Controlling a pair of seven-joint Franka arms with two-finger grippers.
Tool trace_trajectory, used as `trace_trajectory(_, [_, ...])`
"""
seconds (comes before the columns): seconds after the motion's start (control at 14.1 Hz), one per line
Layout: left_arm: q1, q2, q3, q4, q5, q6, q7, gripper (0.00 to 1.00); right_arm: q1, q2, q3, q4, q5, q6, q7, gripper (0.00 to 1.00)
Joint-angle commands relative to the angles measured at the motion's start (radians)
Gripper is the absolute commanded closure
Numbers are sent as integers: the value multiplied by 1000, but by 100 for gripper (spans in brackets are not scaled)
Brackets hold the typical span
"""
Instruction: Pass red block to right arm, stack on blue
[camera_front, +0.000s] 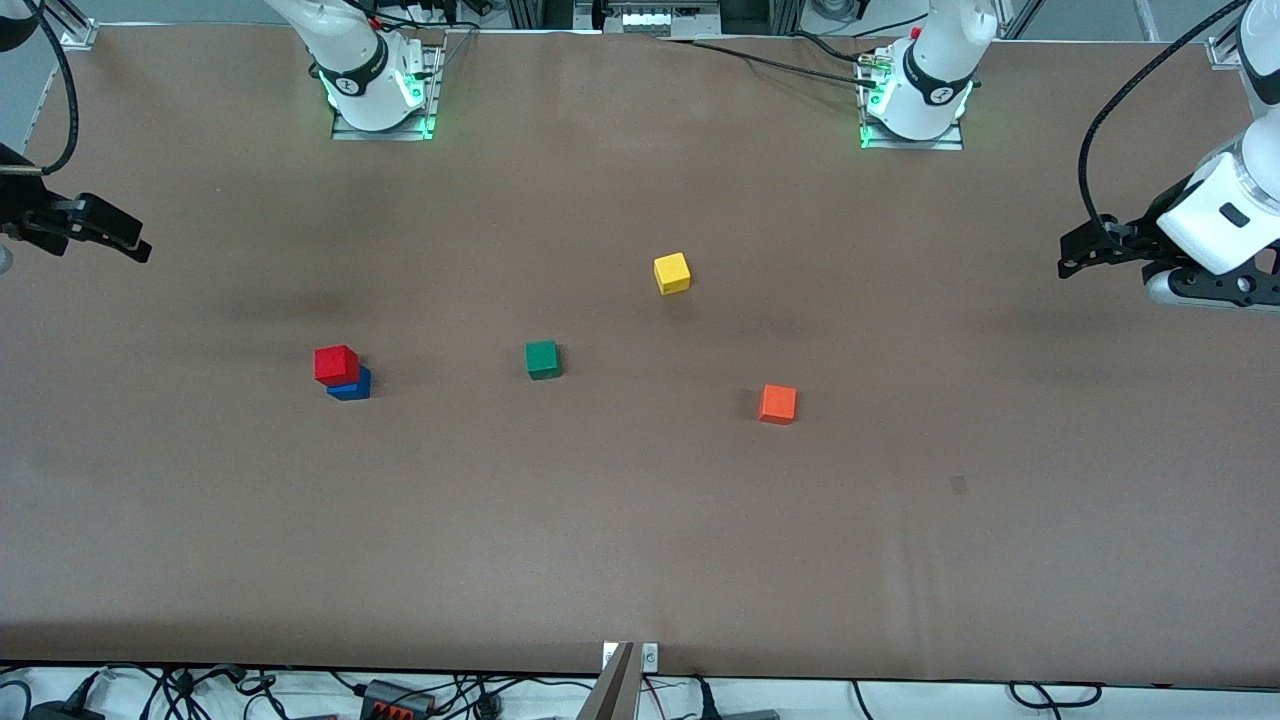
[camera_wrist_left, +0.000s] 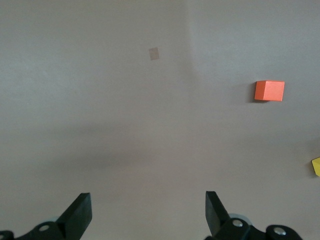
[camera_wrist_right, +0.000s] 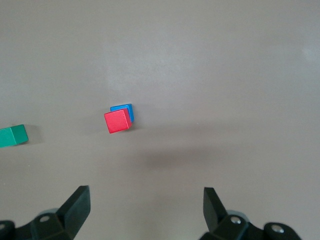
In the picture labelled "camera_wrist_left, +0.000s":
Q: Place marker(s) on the yellow wooden cube block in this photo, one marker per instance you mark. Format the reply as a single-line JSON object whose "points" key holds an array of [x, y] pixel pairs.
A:
{"points": [[317, 167]]}

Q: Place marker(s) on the small brown tape patch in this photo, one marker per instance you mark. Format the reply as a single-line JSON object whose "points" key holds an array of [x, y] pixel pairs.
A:
{"points": [[154, 54]]}

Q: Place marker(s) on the orange wooden cube block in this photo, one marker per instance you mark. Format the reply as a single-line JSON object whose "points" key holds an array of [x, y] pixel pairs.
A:
{"points": [[270, 91]]}

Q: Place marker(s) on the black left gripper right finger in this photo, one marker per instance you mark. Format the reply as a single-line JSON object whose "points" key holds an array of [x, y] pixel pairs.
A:
{"points": [[220, 225]]}

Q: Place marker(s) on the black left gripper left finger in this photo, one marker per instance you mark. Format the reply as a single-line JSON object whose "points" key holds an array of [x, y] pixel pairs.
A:
{"points": [[75, 220]]}

